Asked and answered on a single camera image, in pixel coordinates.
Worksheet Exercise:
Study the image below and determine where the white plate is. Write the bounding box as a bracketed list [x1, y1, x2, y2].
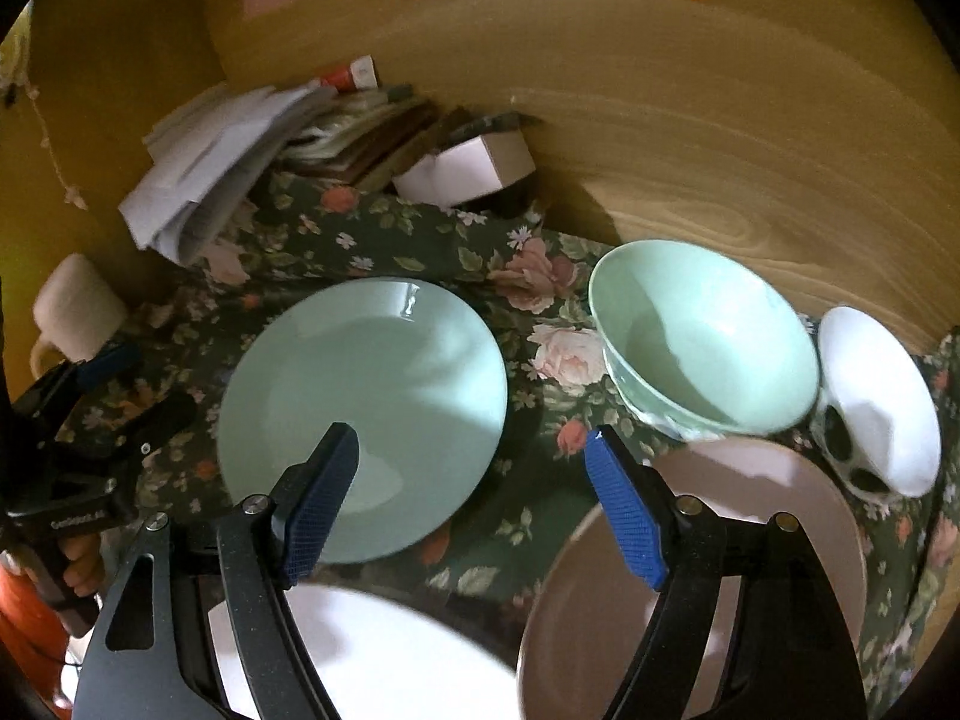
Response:
[205, 581, 524, 720]

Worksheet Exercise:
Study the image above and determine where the white cow-pattern bowl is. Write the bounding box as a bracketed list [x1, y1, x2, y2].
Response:
[811, 307, 942, 504]

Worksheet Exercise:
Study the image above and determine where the mint green bowl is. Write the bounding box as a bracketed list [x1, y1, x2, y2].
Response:
[587, 239, 820, 440]

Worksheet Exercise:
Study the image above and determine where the mint green plate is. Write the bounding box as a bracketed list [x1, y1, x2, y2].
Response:
[217, 278, 508, 564]

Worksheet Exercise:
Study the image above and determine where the left hand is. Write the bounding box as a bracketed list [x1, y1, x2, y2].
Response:
[60, 533, 106, 598]

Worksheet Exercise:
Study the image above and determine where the floral dark green cloth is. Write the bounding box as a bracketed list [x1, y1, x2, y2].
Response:
[55, 167, 960, 720]

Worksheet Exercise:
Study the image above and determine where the beige ceramic mug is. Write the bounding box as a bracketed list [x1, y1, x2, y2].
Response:
[29, 254, 128, 380]

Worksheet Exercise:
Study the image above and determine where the white paper stack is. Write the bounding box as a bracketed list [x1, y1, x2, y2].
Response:
[119, 82, 335, 266]

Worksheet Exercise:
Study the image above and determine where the red white tube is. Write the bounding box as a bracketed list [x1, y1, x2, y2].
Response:
[317, 55, 381, 94]

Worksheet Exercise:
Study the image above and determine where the small white box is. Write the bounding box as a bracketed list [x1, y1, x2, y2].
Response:
[392, 130, 535, 208]

